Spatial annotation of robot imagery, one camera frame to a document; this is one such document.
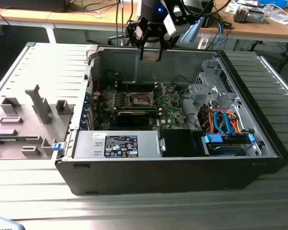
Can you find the black computer box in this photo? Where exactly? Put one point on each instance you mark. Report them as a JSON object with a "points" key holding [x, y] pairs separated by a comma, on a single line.
{"points": [[26, 6]]}

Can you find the metal locking lever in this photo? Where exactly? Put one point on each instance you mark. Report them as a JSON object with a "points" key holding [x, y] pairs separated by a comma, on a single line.
{"points": [[127, 87]]}

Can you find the metal disk bay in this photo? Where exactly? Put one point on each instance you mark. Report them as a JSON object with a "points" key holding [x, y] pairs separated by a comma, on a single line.
{"points": [[204, 92]]}

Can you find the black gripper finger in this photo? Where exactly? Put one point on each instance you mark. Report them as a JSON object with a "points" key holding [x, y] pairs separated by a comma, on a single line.
{"points": [[163, 42], [134, 36]]}

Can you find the black PC case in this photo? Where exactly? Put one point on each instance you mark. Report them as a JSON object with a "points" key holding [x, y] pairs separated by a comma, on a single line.
{"points": [[158, 175]]}

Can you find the silver coin battery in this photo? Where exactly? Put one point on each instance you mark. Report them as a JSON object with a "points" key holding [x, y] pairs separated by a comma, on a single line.
{"points": [[171, 90]]}

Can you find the CPU cooler with fan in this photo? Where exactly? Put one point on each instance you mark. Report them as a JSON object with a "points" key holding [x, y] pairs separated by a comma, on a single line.
{"points": [[242, 15]]}

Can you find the silver green CPU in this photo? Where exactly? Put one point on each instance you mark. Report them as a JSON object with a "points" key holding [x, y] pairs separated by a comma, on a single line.
{"points": [[150, 57]]}

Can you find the clear plastic bag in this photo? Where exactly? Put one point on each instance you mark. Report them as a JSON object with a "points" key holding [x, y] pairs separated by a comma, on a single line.
{"points": [[282, 19]]}

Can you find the grey power supply unit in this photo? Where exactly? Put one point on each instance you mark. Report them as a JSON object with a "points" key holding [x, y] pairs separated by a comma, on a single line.
{"points": [[91, 143]]}

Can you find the blue plastic latch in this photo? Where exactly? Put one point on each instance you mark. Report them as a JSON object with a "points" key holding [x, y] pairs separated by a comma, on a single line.
{"points": [[57, 146]]}

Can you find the CPU socket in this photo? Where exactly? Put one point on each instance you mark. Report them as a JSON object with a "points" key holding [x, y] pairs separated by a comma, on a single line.
{"points": [[140, 99]]}

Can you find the office chair base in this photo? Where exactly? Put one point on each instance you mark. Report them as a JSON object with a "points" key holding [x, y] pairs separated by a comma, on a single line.
{"points": [[112, 40]]}

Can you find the grey parts rack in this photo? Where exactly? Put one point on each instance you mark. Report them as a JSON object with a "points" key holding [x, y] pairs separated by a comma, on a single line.
{"points": [[33, 143]]}

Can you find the black graphics card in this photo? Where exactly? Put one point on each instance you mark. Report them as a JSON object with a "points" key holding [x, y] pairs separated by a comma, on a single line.
{"points": [[133, 118]]}

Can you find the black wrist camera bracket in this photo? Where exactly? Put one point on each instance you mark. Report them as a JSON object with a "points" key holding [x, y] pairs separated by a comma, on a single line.
{"points": [[181, 19]]}

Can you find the small white device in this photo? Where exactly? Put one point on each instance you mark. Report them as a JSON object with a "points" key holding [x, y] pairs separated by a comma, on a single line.
{"points": [[203, 43]]}

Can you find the green RAM stick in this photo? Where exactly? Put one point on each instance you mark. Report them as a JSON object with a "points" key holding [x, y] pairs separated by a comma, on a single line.
{"points": [[9, 139]]}

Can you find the green motherboard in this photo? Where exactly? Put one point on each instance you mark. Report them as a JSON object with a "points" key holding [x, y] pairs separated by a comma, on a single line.
{"points": [[172, 112]]}

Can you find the blue box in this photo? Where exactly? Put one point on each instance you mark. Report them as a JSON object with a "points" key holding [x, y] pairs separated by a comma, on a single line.
{"points": [[273, 3]]}

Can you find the hard disk in blue carrier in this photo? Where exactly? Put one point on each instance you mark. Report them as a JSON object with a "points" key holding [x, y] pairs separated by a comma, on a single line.
{"points": [[212, 139]]}

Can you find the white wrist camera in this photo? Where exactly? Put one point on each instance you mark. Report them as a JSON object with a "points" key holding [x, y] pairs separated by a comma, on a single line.
{"points": [[170, 25]]}

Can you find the grey rounded device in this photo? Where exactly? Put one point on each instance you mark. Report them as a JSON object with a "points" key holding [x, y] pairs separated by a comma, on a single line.
{"points": [[2, 224]]}

